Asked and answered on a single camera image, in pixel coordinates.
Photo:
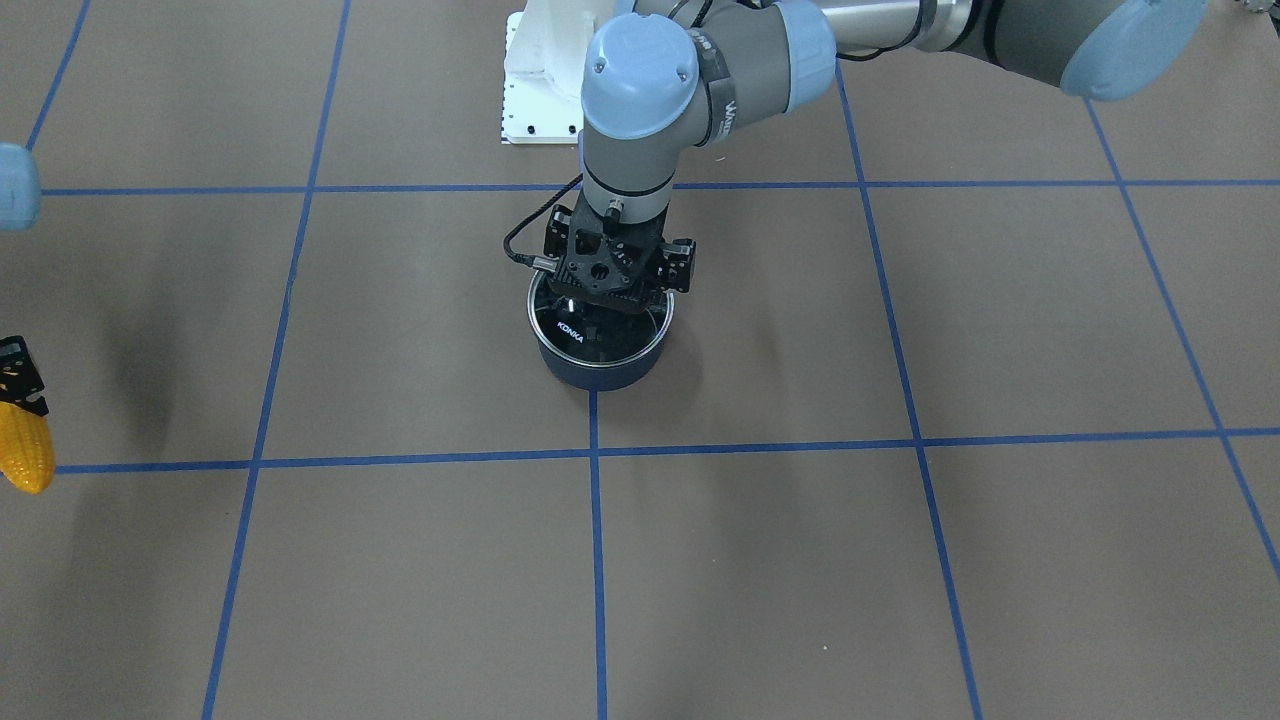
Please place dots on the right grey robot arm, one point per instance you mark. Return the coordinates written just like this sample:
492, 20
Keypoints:
20, 205

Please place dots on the dark blue saucepan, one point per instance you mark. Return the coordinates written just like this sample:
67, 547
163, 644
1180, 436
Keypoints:
600, 365

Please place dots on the yellow plastic corn cob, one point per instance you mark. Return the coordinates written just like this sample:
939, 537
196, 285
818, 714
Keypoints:
27, 456

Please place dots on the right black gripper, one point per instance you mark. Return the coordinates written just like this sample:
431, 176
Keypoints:
18, 374

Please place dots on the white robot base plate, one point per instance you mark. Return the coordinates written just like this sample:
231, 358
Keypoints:
546, 46

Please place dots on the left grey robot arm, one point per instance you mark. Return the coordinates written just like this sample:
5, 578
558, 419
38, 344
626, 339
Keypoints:
660, 77

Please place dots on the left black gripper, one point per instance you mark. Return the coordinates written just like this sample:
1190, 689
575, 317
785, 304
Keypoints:
681, 264

